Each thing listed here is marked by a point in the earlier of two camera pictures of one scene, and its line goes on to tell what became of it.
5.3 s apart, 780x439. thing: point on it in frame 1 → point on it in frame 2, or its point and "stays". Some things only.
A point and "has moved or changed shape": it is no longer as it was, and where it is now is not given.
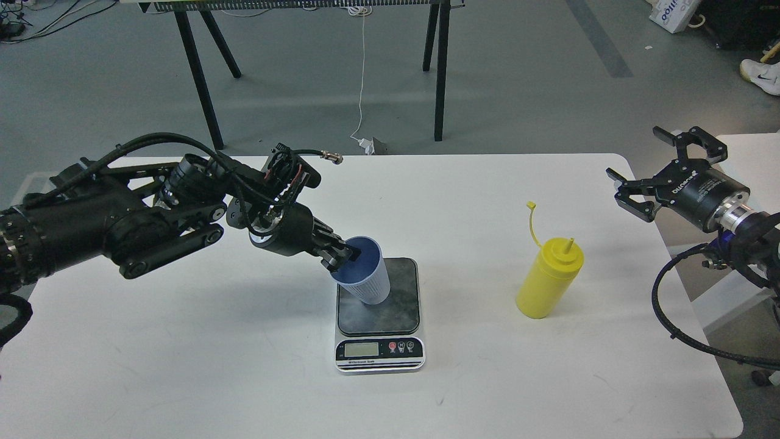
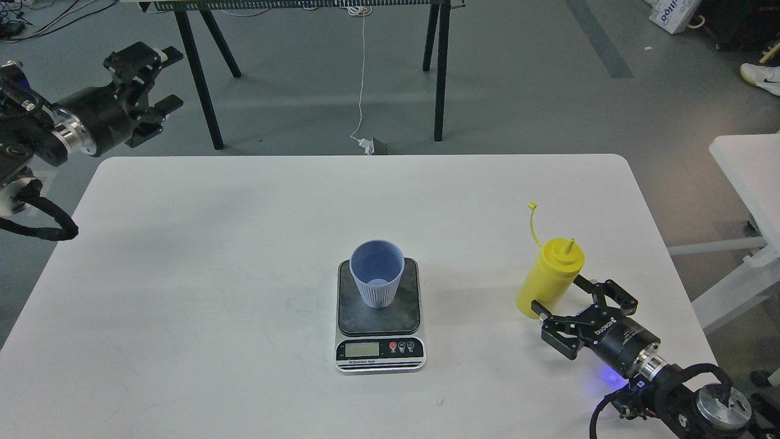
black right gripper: [691, 189] → [613, 338]
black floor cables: [10, 32] stays
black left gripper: [291, 230] → [109, 112]
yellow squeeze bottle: [553, 277] stays
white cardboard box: [673, 15] stays
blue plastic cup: [366, 277] has moved or changed shape
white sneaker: [765, 75] stays
